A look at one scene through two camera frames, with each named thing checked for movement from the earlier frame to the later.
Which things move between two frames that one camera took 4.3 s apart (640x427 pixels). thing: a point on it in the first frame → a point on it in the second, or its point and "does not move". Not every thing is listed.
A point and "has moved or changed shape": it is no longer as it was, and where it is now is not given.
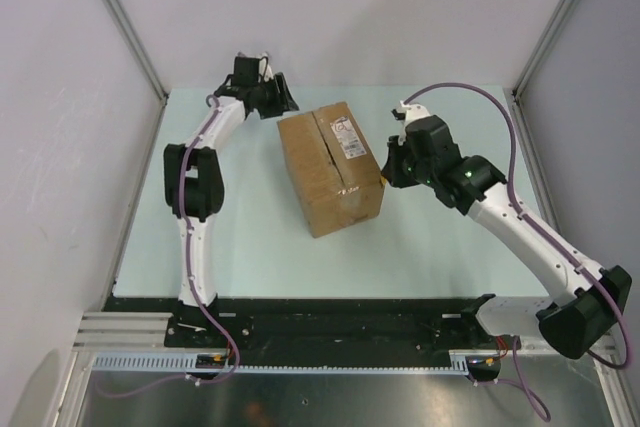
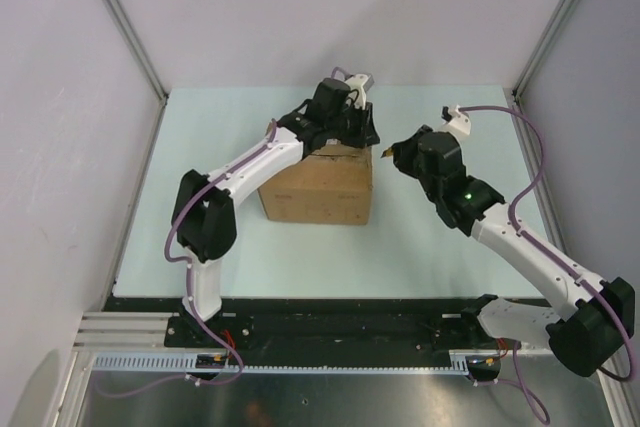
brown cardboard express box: [336, 177] has moved or changed shape
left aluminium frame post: [125, 19] does not move
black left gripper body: [264, 87] → [352, 115]
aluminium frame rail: [114, 330] does not move
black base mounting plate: [285, 323] does not move
